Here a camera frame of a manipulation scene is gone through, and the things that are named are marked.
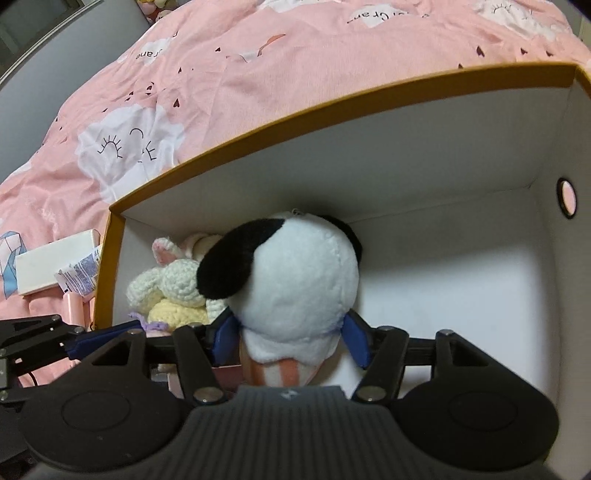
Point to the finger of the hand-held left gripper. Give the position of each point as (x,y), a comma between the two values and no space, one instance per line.
(97,341)

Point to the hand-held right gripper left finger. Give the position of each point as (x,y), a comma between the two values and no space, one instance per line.
(228,341)

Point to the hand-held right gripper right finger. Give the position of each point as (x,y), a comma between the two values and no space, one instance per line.
(358,341)

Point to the black white panda plush toy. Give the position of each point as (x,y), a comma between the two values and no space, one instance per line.
(295,286)

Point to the orange rimmed white cardboard box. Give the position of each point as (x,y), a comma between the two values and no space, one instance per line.
(461,286)

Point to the small pink item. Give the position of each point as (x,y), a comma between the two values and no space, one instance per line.
(76,311)

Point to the crumpled blue white wrapper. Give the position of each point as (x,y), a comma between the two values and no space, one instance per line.
(83,272)

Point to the cream yellow crochet plush toy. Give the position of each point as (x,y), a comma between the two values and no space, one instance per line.
(180,277)

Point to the white rectangular box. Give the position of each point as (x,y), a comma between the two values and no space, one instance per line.
(46,267)

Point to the light blue geometric print item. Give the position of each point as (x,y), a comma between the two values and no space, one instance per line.
(9,263)

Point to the pink cloud print blanket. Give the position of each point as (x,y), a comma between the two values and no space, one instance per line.
(277,69)

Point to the pastel plush toys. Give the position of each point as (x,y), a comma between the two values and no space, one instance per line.
(159,3)

